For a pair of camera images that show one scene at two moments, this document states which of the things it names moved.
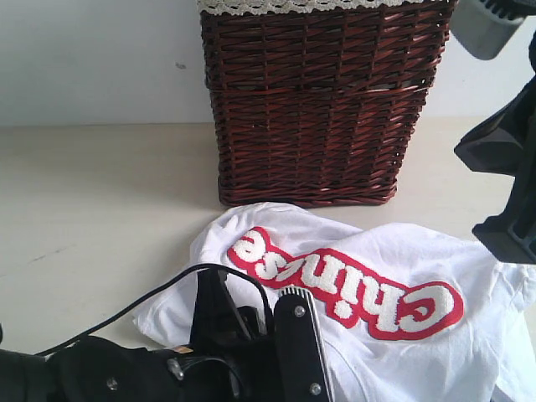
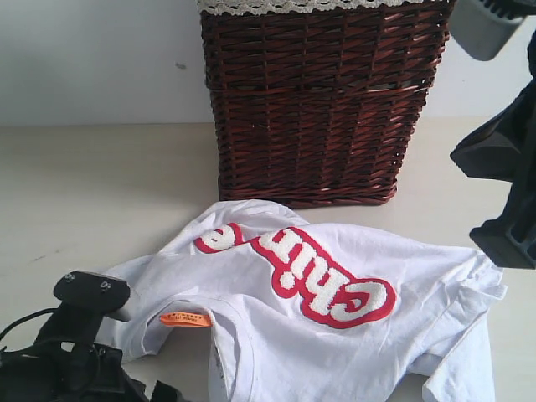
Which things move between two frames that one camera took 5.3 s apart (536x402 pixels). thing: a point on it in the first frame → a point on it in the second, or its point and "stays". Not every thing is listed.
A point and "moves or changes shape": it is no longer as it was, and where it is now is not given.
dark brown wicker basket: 317,110 stays
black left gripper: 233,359 → 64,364
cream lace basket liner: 244,6 stays
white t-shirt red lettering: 409,314 moves or changes shape
